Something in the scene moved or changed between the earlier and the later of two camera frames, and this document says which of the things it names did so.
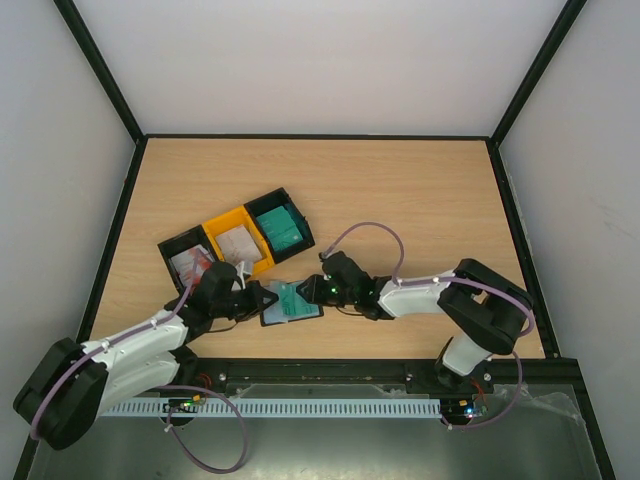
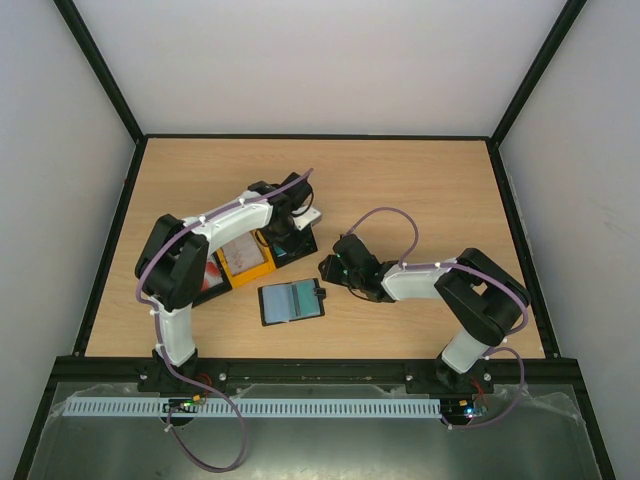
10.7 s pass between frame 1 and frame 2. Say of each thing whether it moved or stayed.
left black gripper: moved
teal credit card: moved
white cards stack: stayed
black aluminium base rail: stayed
